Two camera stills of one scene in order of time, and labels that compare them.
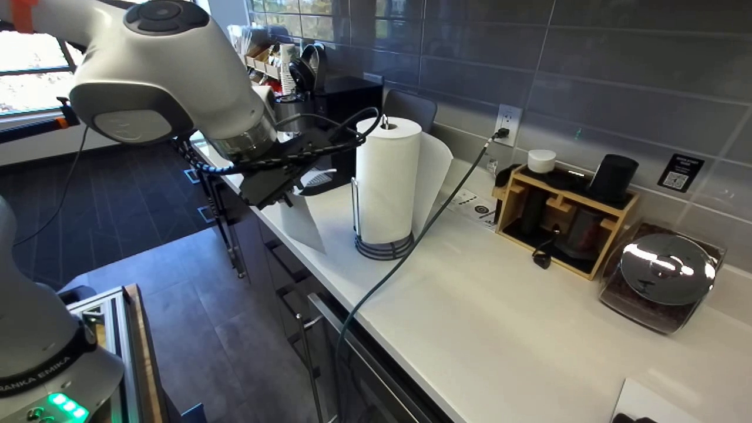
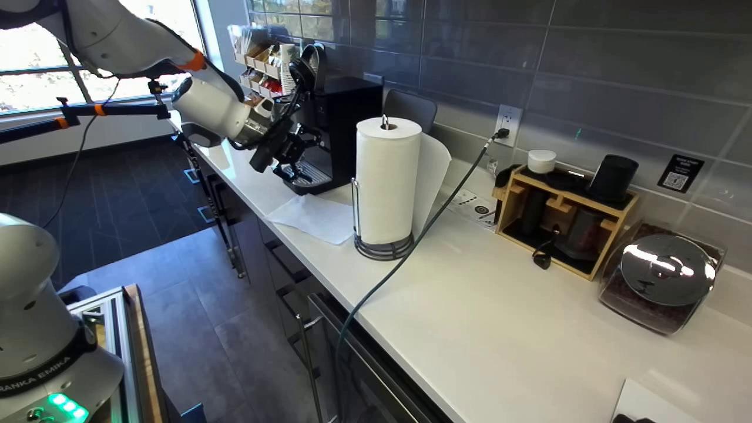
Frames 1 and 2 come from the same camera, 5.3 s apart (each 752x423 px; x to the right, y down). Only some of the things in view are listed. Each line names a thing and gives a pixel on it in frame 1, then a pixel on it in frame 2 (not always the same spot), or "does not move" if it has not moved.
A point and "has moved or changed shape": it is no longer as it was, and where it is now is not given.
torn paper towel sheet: x=300 y=219 has moved or changed shape
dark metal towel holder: x=369 y=248 does not move
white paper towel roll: x=401 y=175 does not move
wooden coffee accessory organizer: x=562 y=216 does not move
